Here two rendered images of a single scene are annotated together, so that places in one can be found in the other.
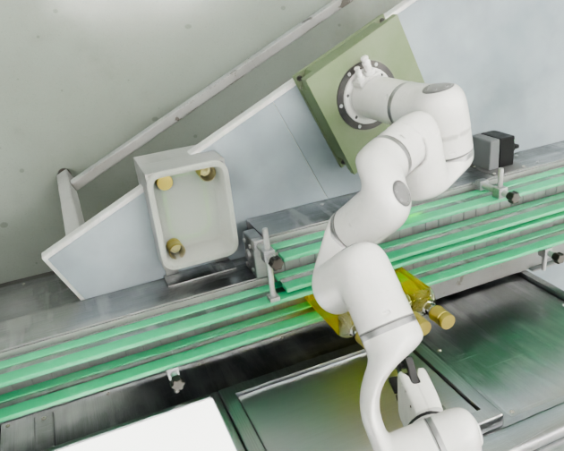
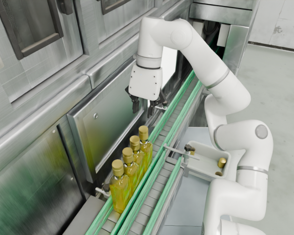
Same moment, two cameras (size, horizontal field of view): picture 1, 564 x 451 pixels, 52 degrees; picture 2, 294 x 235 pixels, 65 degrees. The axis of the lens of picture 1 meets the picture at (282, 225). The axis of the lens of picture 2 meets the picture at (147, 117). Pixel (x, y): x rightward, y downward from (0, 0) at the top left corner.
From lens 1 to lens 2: 1.10 m
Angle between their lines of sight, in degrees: 60
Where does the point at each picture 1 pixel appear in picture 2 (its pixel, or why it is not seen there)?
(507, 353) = (37, 195)
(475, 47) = not seen: outside the picture
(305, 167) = (188, 223)
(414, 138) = (263, 184)
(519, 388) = (42, 156)
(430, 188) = (223, 183)
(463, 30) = not seen: outside the picture
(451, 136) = (239, 228)
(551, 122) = not seen: outside the picture
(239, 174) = (203, 193)
